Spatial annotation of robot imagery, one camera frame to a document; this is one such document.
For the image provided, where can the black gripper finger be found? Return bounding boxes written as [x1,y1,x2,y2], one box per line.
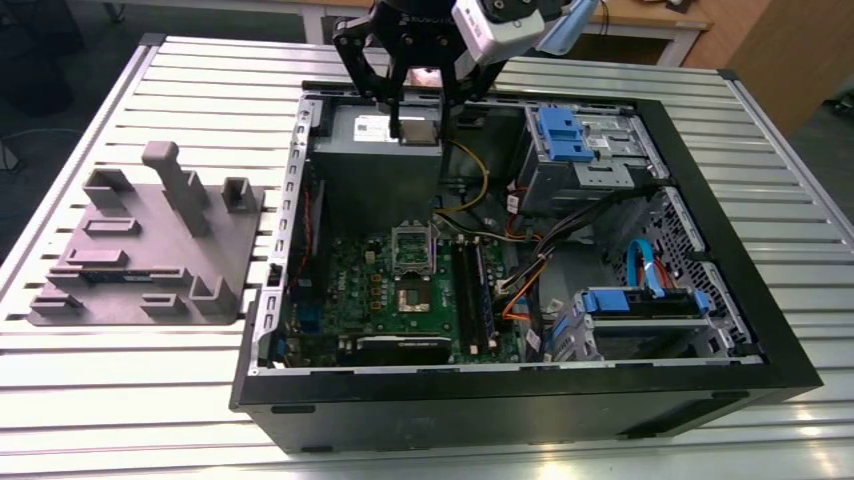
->
[332,18,408,140]
[439,59,508,137]

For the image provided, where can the silver CPU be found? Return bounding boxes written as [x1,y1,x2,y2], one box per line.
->
[397,119,441,147]

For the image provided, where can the CPU socket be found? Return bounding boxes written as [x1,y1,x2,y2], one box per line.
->
[393,282,436,315]

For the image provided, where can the blue disk carrier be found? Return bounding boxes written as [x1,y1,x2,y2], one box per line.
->
[573,287,712,321]
[536,107,595,164]

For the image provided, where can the grey power supply unit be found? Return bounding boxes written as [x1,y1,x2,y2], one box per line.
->
[309,103,445,226]

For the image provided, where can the metal drive cage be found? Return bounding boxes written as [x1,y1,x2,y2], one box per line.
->
[517,104,671,216]

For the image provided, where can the black RAM slot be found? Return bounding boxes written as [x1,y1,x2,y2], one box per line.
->
[471,238,500,350]
[452,238,479,352]

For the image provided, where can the green motherboard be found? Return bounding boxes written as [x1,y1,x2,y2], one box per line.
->
[276,219,528,366]

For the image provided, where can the wooden cabinet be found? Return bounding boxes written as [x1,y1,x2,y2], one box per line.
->
[686,0,854,136]

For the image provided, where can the grey parts rack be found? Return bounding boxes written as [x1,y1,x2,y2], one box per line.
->
[25,140,268,329]

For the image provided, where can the black graphics card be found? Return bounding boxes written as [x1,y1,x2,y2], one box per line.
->
[336,333,453,366]

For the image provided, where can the metal disk bay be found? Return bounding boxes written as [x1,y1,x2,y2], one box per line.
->
[545,287,759,362]

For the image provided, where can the black PC case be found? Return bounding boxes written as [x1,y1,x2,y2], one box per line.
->
[228,79,826,455]

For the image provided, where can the yellow wire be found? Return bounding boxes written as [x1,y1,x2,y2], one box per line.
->
[439,138,492,214]

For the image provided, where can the black wire bundle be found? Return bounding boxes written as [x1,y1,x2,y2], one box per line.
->
[499,184,663,296]

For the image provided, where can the blue data wire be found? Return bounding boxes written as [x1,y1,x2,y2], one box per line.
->
[624,238,676,301]

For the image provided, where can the orange wire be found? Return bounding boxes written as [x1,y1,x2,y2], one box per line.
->
[499,274,545,322]

